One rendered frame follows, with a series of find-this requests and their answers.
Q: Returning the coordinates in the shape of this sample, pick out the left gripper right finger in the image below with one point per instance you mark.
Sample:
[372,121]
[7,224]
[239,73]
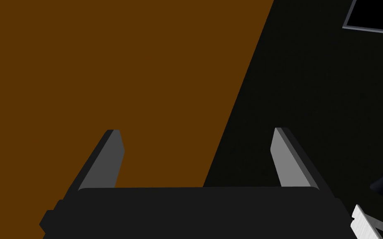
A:
[291,164]

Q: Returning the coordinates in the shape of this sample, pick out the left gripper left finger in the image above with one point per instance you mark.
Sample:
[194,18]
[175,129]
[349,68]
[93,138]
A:
[103,164]

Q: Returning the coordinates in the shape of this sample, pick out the white slatted chair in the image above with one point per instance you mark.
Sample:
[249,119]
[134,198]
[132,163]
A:
[364,224]

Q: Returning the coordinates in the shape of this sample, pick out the dark picture with grey frame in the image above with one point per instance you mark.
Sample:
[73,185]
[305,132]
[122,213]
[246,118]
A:
[377,15]

